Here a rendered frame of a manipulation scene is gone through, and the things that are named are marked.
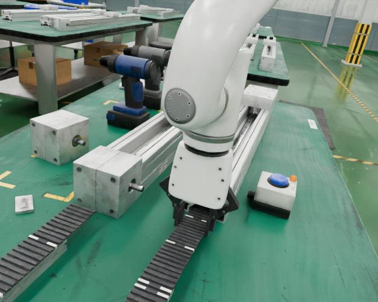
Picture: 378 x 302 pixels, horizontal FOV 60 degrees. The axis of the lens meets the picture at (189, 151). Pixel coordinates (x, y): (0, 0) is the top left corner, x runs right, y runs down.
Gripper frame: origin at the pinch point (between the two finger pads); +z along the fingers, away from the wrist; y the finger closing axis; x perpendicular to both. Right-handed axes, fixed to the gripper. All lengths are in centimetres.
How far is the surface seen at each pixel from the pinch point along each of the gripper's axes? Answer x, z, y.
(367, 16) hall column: 1012, -48, 144
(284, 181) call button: 16.6, -4.3, 14.2
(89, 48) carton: 312, 38, -240
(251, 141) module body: 31.1, -5.5, 4.3
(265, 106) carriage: 63, -7, 3
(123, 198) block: -1.6, -0.9, -14.0
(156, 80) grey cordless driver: 62, -8, -37
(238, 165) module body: 15.6, -5.5, 4.1
